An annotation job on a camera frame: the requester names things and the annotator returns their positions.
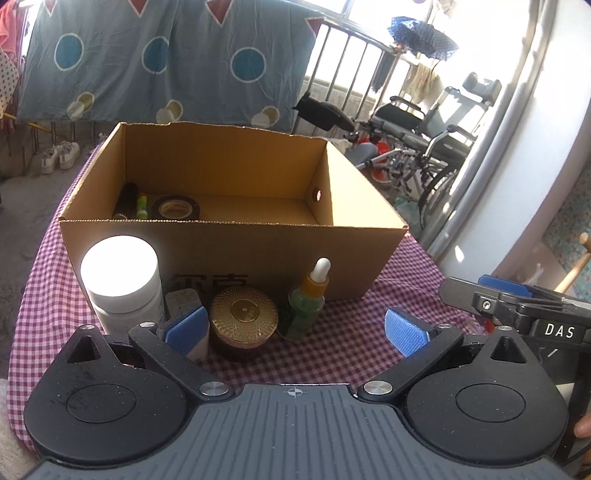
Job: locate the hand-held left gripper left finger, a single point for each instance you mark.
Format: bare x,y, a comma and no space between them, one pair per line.
187,330

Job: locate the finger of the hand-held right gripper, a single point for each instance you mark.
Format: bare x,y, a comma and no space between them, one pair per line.
461,295
505,284

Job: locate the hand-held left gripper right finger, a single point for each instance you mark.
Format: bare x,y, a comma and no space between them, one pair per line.
408,332

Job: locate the gold lid jar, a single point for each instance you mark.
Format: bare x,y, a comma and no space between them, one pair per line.
242,314

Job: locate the white plastic bottle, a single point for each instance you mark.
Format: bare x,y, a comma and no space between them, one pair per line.
122,286

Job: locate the green dropper bottle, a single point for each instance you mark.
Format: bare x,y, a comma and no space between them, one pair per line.
304,314

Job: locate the brown cardboard box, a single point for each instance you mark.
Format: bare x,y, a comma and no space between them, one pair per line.
258,249

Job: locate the green glue stick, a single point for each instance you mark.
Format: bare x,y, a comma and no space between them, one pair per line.
141,207

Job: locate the black tape roll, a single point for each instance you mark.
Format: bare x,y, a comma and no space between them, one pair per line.
157,203

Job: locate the black oblong container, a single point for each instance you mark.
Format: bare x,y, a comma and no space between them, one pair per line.
125,203

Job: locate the person's right hand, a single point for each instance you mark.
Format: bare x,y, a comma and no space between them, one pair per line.
584,424

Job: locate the red checked tablecloth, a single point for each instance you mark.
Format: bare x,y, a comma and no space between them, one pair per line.
360,323

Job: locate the wooden stick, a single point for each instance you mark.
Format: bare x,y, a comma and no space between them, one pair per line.
577,267

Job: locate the floral cloth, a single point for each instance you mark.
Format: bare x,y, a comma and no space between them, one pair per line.
568,217

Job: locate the grey padded seat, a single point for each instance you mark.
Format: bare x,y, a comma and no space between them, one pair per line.
362,154

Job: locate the grey wheelchair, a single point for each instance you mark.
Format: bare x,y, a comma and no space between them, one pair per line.
401,122

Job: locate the beige fuzzy cloth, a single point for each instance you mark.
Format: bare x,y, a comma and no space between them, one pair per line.
11,438

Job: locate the white shoe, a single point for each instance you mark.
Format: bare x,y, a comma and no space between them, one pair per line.
50,161
69,154

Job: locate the beige hanging cloth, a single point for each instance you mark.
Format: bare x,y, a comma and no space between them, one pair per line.
422,81

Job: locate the black padded rest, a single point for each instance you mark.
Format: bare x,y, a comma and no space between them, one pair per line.
323,113

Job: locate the grey hanging garment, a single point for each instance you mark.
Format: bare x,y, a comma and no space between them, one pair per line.
383,71

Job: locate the blue printed bedsheet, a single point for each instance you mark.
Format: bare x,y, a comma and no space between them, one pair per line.
194,92

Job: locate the yellow pole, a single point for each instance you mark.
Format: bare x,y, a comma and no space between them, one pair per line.
44,128

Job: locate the blue dotted umbrella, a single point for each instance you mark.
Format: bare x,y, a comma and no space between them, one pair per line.
425,37

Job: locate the metal railing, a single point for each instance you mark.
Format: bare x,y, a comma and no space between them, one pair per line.
341,55

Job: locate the white dotted cloth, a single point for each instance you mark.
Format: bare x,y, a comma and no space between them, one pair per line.
8,83

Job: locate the pink hanging garment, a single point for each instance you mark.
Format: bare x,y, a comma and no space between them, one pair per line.
14,23

